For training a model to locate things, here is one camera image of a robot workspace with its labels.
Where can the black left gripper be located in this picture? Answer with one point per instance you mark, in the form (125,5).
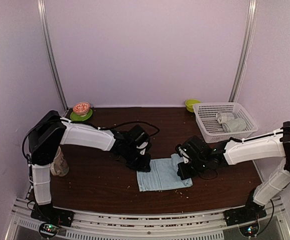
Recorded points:
(143,166)

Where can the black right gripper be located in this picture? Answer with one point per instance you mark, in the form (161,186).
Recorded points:
(182,173)

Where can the light blue towel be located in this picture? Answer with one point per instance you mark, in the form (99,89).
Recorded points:
(162,176)

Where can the white perforated plastic basket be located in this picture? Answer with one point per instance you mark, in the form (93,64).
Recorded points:
(211,130)

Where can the mint green panda towel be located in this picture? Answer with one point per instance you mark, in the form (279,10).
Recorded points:
(235,125)

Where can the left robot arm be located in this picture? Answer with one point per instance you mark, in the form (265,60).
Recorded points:
(52,131)

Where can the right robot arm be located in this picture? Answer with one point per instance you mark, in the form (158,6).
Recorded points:
(198,157)

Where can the rolled towel in basket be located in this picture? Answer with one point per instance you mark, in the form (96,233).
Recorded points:
(223,117)

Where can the lime green bowl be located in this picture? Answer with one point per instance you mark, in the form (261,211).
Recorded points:
(189,104)

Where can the red patterned small bowl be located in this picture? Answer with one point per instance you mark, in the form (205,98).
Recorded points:
(81,108)

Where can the green saucer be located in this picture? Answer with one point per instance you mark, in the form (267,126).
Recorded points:
(78,118)

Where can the beige printed mug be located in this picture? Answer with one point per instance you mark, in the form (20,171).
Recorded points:
(59,166)

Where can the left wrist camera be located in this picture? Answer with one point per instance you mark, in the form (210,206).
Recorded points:
(144,147)

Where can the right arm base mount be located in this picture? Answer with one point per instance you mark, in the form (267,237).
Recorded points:
(247,217)

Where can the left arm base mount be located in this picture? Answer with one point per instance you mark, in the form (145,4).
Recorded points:
(52,219)

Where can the front aluminium rail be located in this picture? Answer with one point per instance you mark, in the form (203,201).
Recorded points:
(202,225)

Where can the left aluminium corner post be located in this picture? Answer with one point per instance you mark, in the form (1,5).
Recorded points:
(50,55)

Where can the aluminium corner post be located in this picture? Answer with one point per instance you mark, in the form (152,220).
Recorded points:
(50,55)
(245,50)

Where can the right aluminium corner post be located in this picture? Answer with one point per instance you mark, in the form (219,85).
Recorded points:
(245,50)

